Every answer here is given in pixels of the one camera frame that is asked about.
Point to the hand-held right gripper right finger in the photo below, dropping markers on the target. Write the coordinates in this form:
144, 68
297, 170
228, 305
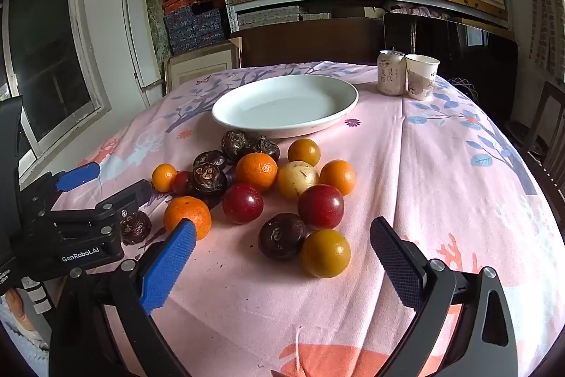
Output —
395, 266

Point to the white yogurt carton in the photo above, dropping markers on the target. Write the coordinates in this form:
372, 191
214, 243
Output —
390, 74

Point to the pale yellow pepino melon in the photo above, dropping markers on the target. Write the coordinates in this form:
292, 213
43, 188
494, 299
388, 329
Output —
297, 181

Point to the grey-green patterned board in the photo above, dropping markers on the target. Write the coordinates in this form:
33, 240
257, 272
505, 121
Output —
156, 19

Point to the small orange mandarin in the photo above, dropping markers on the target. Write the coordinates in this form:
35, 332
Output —
164, 178

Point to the white oval plate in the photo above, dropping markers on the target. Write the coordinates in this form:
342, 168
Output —
282, 107

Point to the white paper cup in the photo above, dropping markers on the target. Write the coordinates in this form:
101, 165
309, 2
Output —
420, 79

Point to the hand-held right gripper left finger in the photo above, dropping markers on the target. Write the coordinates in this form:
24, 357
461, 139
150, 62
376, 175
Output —
170, 266

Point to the dark wooden side chair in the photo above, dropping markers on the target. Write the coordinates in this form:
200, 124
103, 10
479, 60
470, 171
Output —
549, 129

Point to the red plum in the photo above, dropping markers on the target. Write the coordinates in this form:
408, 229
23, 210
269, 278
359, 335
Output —
242, 203
321, 207

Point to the red cherry tomato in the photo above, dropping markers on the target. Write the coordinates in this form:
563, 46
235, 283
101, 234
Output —
182, 184

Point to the white framed window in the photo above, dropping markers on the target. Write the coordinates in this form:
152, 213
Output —
44, 59

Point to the large orange mandarin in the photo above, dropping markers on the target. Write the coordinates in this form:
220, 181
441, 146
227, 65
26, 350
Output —
185, 213

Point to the dark brown passion fruit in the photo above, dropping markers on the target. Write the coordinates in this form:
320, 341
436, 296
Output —
281, 236

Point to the pale wooden picture frame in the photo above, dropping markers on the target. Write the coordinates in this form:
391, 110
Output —
198, 65

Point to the large yellow plum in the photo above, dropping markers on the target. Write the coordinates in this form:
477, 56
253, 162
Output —
325, 253

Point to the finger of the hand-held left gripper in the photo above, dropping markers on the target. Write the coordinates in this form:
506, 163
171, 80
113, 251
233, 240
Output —
128, 196
79, 176

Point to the dark cabinet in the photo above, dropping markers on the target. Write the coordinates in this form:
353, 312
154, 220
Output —
468, 54

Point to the small yellow plum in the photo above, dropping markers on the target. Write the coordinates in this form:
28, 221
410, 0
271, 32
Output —
304, 151

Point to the white strip leaning on wall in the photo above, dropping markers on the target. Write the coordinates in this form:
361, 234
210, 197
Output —
132, 41

